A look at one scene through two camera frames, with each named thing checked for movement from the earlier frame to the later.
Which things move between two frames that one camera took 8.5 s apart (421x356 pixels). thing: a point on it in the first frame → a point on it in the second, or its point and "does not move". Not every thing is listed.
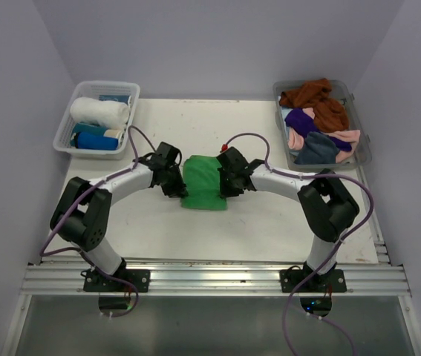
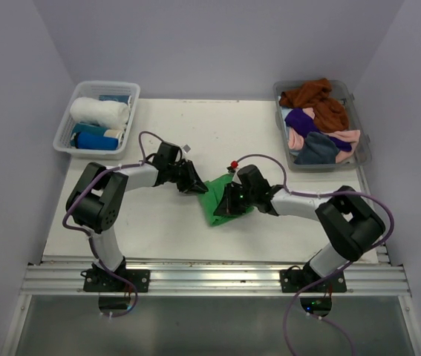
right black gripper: x=225 y=191 → x=227 y=205
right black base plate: x=333 y=281 does not move
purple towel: x=301 y=120 does not move
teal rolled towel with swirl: x=112 y=97 does not move
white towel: x=109 y=114 does not move
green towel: x=201 y=178 → x=217 y=188
